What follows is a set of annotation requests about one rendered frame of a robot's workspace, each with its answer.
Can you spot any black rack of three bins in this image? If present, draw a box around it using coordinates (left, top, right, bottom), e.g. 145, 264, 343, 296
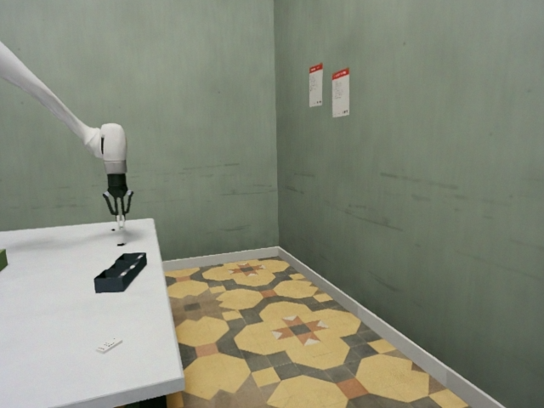
93, 252, 147, 293

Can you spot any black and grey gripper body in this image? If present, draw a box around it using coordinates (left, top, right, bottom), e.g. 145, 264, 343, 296
107, 173, 128, 198

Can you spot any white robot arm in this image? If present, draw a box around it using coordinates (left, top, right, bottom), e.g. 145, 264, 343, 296
0, 42, 127, 174

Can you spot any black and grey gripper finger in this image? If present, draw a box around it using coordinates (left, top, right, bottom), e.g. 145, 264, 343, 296
103, 190, 120, 230
120, 190, 133, 230

